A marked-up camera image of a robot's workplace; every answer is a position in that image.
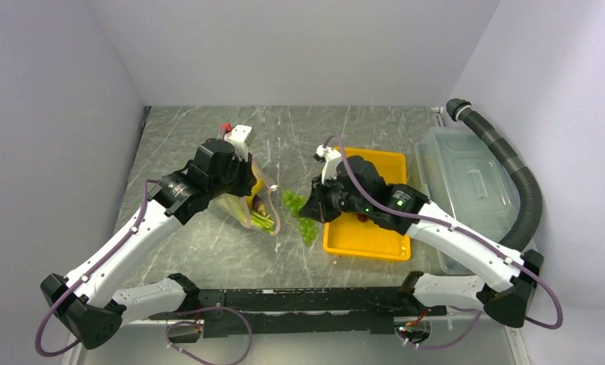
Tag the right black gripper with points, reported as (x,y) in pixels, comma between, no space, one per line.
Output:
(316,207)

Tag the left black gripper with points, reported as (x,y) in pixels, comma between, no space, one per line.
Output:
(248,179)

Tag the green grape bunch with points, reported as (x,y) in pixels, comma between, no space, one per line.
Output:
(308,229)

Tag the yellow plastic tray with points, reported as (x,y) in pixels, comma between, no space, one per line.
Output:
(349,236)

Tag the yellow banana bunch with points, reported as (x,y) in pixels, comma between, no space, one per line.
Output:
(256,189)

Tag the clear zip top bag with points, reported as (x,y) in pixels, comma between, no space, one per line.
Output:
(267,194)

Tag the celery stalk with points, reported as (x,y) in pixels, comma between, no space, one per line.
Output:
(253,220)

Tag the purple eggplant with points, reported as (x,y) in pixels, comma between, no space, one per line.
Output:
(259,206)

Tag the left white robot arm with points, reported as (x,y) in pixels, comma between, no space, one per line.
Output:
(89,301)

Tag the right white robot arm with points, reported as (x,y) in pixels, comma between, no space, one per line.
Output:
(503,279)

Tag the clear plastic storage box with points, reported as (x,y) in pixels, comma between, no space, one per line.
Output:
(458,172)

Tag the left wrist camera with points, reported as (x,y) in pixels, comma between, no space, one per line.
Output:
(240,136)

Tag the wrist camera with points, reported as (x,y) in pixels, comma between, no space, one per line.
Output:
(240,136)
(331,157)

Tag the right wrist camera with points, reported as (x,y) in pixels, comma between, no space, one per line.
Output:
(331,157)

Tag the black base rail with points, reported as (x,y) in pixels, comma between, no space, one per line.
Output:
(376,310)

